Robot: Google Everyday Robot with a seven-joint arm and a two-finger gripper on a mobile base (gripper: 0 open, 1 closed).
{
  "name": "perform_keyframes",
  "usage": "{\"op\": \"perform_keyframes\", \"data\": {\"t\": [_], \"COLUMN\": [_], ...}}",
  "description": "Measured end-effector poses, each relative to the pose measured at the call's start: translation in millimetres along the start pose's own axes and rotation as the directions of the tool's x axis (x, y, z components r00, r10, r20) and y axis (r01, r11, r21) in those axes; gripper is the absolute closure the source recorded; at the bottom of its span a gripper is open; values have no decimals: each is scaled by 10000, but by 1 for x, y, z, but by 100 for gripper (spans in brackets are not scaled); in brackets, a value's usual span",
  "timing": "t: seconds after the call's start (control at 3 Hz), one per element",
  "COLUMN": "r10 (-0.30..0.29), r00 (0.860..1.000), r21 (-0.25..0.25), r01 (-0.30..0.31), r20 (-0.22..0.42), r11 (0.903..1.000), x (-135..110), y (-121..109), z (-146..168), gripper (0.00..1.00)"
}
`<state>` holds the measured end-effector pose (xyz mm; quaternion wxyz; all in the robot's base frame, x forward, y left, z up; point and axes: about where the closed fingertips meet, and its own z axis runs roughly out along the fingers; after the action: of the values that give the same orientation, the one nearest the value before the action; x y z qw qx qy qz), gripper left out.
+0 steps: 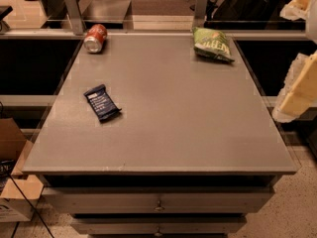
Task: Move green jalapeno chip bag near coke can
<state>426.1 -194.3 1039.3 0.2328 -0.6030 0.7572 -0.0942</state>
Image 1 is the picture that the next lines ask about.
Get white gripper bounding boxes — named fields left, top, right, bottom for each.
left=272, top=0, right=317, bottom=123

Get green jalapeno chip bag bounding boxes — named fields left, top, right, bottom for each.
left=192, top=27, right=234, bottom=62

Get red coke can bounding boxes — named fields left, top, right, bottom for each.
left=84, top=24, right=107, bottom=54

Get black backpack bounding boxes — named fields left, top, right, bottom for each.
left=213, top=0, right=278, bottom=21

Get dark blue snack bar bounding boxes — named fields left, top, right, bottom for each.
left=84, top=84, right=121, bottom=122

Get lower grey drawer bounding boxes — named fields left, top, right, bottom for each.
left=71, top=214, right=246, bottom=236

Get grey drawer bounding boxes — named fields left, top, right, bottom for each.
left=71, top=214, right=246, bottom=236
left=43, top=187, right=274, bottom=214

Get upper grey drawer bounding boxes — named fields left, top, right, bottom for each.
left=43, top=187, right=274, bottom=214

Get cardboard box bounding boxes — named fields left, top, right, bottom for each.
left=0, top=118, right=44, bottom=222

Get right metal bracket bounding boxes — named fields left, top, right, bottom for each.
left=192, top=0, right=208, bottom=27

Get metal bracket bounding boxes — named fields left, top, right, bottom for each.
left=192, top=0, right=208, bottom=27
left=64, top=0, right=84, bottom=35

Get left metal bracket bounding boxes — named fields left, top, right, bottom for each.
left=64, top=0, right=84, bottom=35

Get black cable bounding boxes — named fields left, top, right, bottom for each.
left=0, top=159, right=55, bottom=238

